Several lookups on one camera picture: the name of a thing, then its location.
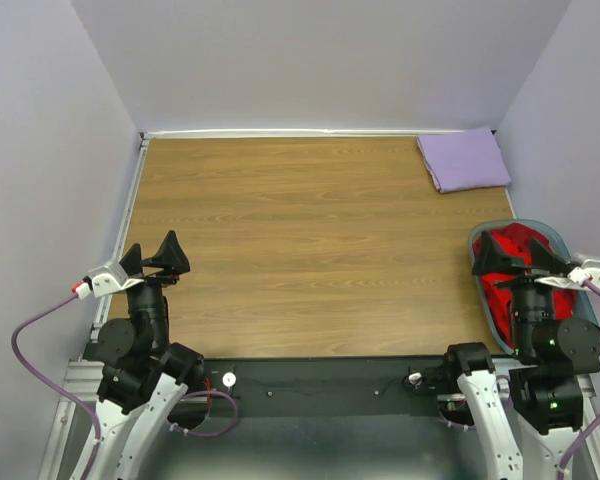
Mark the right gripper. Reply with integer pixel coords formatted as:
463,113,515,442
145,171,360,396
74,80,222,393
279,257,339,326
473,227,571,356

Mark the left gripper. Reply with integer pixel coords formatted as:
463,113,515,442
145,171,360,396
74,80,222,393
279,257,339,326
118,229,190,349

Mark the bright red t shirt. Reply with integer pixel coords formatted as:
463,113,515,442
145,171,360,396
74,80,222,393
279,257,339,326
471,222,577,355

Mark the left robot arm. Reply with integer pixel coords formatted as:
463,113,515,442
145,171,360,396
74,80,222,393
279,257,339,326
71,231,204,479

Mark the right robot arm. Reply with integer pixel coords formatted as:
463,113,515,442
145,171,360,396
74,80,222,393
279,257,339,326
439,231,600,479

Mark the teal plastic basket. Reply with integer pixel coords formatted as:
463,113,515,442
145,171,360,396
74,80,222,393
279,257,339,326
467,217,600,354

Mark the folded lavender t shirt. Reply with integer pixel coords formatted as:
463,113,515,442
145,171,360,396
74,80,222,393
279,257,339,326
417,127,511,193

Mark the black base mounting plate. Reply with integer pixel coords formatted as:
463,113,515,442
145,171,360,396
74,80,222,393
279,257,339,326
187,355,459,418

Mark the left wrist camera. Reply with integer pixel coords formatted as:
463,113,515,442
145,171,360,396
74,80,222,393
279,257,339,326
72,260,144,299

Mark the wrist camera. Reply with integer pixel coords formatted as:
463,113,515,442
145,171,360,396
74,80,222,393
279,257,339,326
535,254,600,290
72,260,144,299

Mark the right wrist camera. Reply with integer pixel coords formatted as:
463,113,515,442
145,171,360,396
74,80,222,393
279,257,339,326
535,254,600,290

